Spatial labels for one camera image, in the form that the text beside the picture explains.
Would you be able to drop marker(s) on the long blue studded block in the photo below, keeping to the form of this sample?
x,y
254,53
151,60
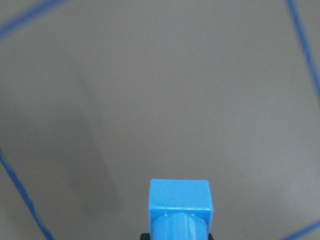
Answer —
x,y
180,209

